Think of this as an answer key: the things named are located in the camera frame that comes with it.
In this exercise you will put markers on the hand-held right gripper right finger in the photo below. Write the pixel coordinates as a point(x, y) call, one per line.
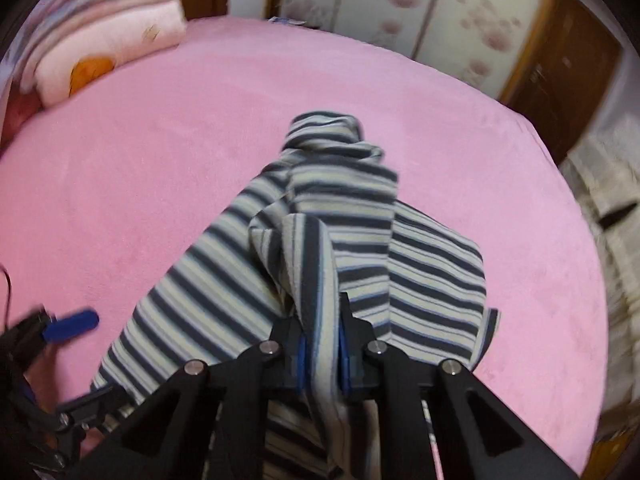
point(344, 360)

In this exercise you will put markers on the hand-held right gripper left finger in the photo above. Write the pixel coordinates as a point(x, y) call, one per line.
point(300, 365)

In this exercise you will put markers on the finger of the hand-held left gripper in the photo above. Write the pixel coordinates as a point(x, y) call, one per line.
point(95, 405)
point(70, 325)

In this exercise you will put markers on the striped long-sleeve shirt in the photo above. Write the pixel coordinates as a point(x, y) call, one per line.
point(350, 200)

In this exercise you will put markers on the pink covered bed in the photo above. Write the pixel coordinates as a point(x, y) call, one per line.
point(150, 160)

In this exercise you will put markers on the pink pillow with orange print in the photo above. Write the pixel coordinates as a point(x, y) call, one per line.
point(125, 40)

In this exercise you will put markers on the cream lace covered furniture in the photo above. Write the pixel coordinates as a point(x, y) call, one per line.
point(610, 185)

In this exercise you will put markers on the blue white box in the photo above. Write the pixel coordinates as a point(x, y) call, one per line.
point(287, 21)

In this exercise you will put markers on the floral sliding door wardrobe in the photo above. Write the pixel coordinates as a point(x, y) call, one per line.
point(400, 5)

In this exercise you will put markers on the brown wooden door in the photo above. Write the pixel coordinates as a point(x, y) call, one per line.
point(565, 75)

